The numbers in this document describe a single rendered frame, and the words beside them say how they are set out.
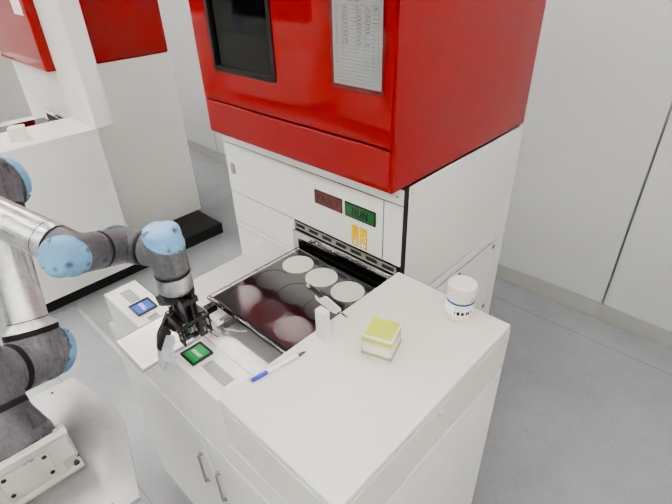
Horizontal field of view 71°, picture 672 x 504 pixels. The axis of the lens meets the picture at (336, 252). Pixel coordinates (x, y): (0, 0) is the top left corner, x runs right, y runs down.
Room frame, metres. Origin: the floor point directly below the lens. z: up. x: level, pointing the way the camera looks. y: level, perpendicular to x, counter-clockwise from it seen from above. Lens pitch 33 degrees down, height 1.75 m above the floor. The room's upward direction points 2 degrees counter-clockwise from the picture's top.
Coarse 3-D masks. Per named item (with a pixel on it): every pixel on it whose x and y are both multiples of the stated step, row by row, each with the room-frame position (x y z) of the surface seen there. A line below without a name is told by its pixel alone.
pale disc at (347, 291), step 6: (342, 282) 1.16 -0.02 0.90; (348, 282) 1.16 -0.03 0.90; (354, 282) 1.16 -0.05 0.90; (336, 288) 1.13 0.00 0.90; (342, 288) 1.13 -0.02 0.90; (348, 288) 1.13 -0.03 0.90; (354, 288) 1.13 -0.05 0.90; (360, 288) 1.12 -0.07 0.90; (336, 294) 1.10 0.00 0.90; (342, 294) 1.10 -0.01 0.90; (348, 294) 1.10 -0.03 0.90; (354, 294) 1.10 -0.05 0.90; (360, 294) 1.10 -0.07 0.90; (342, 300) 1.07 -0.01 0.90; (348, 300) 1.07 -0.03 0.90; (354, 300) 1.07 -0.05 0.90
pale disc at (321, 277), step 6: (312, 270) 1.23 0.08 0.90; (318, 270) 1.23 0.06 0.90; (324, 270) 1.22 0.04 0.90; (330, 270) 1.22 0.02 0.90; (306, 276) 1.20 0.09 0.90; (312, 276) 1.19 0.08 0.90; (318, 276) 1.19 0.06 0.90; (324, 276) 1.19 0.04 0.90; (330, 276) 1.19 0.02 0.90; (336, 276) 1.19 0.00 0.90; (312, 282) 1.16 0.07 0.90; (318, 282) 1.16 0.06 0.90; (324, 282) 1.16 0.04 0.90; (330, 282) 1.16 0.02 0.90
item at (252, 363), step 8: (224, 336) 0.96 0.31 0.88; (232, 336) 0.96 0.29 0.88; (216, 344) 0.93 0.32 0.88; (224, 344) 0.93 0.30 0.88; (232, 344) 0.93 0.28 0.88; (240, 344) 0.92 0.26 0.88; (224, 352) 0.90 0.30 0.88; (232, 352) 0.90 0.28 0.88; (240, 352) 0.89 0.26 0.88; (248, 352) 0.89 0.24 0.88; (240, 360) 0.87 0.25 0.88; (248, 360) 0.87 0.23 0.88; (256, 360) 0.86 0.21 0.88; (248, 368) 0.84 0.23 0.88; (256, 368) 0.84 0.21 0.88
